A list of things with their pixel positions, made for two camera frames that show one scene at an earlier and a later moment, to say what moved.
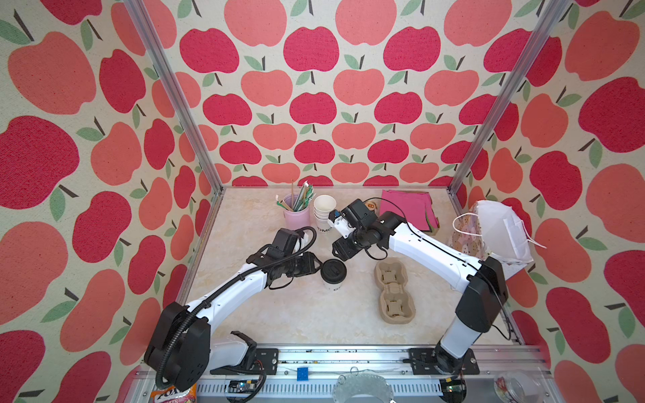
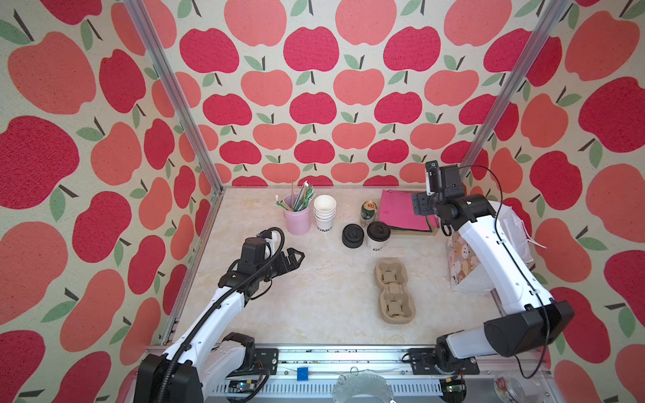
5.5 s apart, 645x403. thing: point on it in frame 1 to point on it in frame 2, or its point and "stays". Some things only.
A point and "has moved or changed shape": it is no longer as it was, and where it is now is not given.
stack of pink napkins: x=416 y=206 stays
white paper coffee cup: x=333 y=288 has moved or changed shape
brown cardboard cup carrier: x=397 y=305 stays
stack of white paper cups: x=323 y=205 stays
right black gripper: x=340 y=251 to x=421 y=203
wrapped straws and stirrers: x=301 y=199 stays
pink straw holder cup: x=295 y=219 stays
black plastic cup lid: x=333 y=270 has moved or changed shape
